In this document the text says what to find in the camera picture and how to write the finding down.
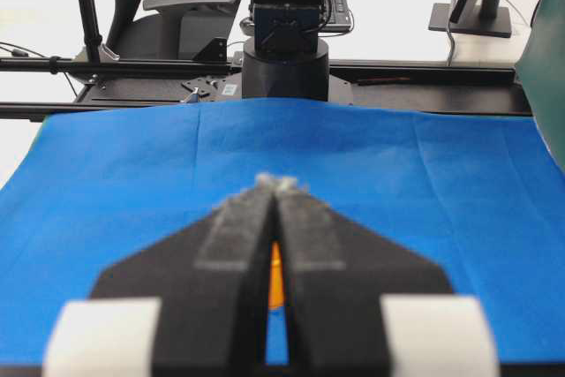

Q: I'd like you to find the green backdrop board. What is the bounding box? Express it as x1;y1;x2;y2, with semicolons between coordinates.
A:
516;0;564;166

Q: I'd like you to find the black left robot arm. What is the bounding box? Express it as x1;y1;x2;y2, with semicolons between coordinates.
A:
240;0;353;105

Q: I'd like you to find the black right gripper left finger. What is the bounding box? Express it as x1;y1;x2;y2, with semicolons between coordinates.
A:
43;183;275;376

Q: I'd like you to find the orange plastic cup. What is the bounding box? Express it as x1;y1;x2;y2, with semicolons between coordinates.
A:
268;242;284;310

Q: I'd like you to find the blue table cloth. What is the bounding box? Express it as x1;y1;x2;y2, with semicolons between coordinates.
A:
1;99;564;366

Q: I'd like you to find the black office chair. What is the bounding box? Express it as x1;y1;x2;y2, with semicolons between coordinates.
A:
105;0;241;60

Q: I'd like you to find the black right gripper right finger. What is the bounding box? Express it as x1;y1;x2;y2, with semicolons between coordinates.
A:
274;177;500;376

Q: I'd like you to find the black metal frame rail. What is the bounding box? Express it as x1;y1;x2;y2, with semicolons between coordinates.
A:
1;0;531;121

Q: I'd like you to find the black computer keyboard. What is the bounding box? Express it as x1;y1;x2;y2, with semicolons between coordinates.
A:
321;0;353;34

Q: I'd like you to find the black monitor stand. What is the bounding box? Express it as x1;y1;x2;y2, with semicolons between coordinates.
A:
428;0;512;38

